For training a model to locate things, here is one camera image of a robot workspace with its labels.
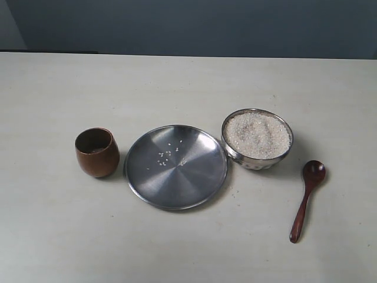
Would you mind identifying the steel bowl of rice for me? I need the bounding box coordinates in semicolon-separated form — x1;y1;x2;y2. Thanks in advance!
221;108;294;170

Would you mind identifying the round steel plate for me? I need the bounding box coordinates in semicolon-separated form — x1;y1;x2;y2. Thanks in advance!
123;124;229;210

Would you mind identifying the brown wooden spoon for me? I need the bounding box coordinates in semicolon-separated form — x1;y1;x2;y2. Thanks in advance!
289;160;326;243

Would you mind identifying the brown wooden cup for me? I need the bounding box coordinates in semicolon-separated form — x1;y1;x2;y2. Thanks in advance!
74;127;120;178

